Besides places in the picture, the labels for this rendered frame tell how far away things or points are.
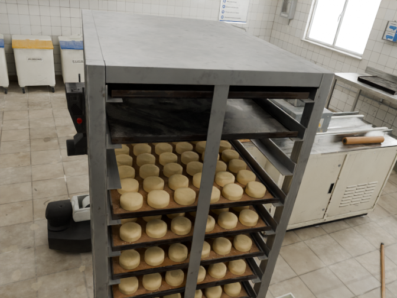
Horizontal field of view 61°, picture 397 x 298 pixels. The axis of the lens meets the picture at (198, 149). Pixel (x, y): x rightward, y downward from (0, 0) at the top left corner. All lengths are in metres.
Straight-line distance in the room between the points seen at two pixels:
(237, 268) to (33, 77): 5.08
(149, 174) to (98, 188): 0.20
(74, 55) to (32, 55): 0.58
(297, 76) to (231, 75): 0.14
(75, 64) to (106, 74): 5.14
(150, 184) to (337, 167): 2.34
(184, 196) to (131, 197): 0.12
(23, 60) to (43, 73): 0.32
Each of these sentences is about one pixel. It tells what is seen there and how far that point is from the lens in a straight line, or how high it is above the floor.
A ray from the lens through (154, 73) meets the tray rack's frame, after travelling 0.59.
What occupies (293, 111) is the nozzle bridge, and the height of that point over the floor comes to 1.18.
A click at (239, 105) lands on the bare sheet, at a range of 0.89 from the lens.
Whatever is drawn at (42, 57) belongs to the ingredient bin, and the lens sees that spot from 5.66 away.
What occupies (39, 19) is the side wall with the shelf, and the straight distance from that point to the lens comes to 6.22.
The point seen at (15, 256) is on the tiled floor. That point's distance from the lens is 2.88.
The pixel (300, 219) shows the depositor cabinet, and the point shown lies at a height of 0.17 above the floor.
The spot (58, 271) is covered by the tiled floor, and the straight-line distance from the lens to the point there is 2.70.
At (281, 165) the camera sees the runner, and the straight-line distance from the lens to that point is 0.84.
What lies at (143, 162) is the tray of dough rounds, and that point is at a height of 1.51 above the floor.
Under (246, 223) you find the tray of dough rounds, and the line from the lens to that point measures 0.90.
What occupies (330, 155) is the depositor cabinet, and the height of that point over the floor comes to 0.81.
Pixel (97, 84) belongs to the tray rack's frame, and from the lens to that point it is 0.58.
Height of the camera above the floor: 1.97
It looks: 28 degrees down
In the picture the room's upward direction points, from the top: 8 degrees clockwise
